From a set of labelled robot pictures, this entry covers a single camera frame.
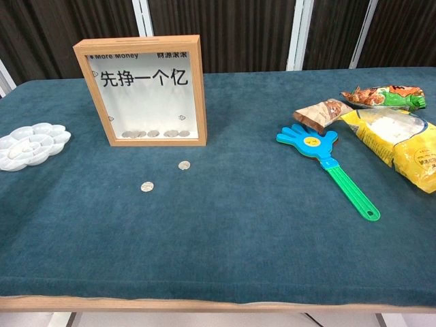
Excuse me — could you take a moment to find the wooden table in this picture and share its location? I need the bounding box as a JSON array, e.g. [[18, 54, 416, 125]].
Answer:
[[0, 294, 436, 327]]

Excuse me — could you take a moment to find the white partition post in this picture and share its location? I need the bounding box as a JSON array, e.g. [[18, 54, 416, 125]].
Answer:
[[0, 57, 17, 99], [287, 0, 315, 72], [131, 0, 155, 37], [346, 0, 379, 69]]

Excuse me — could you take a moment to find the blue hand clapper toy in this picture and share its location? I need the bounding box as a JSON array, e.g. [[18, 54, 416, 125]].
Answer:
[[276, 123, 381, 223]]

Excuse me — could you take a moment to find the brown snack packet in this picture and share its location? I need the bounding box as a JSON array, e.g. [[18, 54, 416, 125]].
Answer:
[[292, 97, 355, 134]]

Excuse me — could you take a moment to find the orange green snack packet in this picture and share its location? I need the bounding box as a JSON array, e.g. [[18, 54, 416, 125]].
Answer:
[[340, 84, 427, 112]]

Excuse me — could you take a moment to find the yellow marshmallow bag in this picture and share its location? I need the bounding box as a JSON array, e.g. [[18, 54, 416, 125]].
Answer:
[[340, 108, 436, 194]]

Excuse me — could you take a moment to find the wooden coin box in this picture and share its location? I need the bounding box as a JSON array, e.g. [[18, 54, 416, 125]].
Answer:
[[73, 34, 208, 147]]

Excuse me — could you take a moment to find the teal table cloth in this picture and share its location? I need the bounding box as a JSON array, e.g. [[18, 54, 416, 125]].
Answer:
[[0, 66, 436, 301]]

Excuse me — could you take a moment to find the white flower paint palette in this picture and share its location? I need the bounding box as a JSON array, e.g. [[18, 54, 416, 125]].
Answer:
[[0, 122, 72, 172]]

